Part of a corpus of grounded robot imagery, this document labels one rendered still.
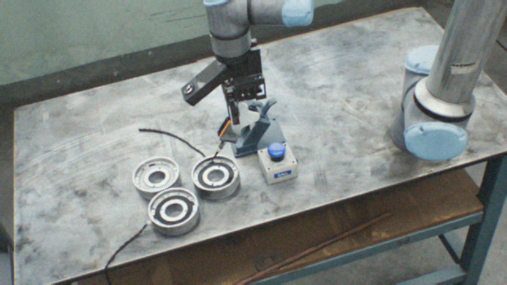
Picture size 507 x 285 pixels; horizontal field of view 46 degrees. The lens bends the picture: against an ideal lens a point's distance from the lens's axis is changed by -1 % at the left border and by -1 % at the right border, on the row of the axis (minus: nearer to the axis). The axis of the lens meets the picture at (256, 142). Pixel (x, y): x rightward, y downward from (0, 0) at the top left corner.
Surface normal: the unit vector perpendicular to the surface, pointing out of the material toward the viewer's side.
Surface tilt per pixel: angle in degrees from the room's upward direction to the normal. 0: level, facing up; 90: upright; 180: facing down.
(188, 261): 0
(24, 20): 90
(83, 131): 0
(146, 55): 90
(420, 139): 97
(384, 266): 0
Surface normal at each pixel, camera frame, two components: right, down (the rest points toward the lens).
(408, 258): -0.09, -0.70
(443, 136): -0.17, 0.79
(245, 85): 0.24, 0.67
